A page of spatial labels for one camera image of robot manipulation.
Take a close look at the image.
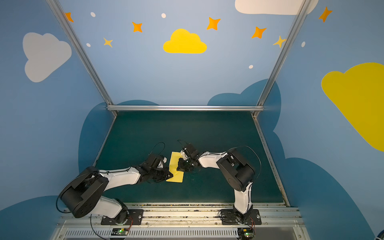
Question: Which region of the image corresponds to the yellow square paper sheet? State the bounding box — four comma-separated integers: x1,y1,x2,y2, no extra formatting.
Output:
167,152,184,183

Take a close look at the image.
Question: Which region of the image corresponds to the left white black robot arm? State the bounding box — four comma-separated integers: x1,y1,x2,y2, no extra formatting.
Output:
59,165,173,225

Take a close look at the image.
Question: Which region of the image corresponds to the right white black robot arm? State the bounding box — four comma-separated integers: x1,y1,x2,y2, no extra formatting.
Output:
177,145,255,224

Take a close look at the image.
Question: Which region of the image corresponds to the left green circuit board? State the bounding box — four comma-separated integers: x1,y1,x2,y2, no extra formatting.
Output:
111,228,130,236

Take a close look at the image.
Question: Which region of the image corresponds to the green circuit board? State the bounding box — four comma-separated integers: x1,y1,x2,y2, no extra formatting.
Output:
238,228,255,240
111,228,130,236

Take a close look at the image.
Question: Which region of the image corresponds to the right green circuit board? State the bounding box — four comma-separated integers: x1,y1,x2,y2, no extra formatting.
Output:
238,228,255,240

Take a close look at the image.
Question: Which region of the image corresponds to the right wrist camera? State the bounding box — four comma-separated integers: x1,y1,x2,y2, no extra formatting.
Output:
181,144,200,160

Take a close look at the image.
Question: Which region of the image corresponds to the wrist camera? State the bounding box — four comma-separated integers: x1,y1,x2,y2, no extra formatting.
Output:
146,154,167,169
181,144,200,160

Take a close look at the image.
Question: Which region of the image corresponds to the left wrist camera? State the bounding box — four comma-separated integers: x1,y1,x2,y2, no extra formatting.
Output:
146,154,167,169

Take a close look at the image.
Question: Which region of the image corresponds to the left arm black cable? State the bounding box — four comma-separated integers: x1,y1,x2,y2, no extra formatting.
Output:
55,141,166,240

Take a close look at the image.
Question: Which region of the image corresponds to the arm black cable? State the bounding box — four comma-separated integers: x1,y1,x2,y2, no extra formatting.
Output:
217,145,262,233
55,141,166,240

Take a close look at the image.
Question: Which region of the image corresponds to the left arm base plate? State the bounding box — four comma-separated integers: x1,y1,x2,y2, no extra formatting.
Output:
101,209,144,226

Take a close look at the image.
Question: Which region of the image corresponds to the rear aluminium frame crossbar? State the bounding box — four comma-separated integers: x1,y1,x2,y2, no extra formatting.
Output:
107,105,264,112

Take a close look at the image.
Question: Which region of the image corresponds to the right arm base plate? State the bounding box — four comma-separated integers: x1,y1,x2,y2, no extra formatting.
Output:
218,209,262,226

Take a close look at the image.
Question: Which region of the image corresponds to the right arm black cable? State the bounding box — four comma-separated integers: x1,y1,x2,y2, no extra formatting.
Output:
217,145,262,233

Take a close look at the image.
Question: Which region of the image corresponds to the white slotted cable duct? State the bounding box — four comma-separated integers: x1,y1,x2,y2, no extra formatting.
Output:
64,228,239,238

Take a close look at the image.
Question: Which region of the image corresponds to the front aluminium rail bed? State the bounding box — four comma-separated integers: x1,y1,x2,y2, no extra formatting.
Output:
51,203,310,240

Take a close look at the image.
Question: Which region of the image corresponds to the left aluminium frame post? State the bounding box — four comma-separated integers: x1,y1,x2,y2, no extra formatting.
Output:
46,0,114,106

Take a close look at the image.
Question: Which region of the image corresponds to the aluminium frame post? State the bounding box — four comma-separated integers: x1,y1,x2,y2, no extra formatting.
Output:
252,0,312,120
46,0,114,106

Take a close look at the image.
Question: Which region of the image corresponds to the right aluminium frame post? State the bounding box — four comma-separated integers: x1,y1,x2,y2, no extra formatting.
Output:
252,0,312,120

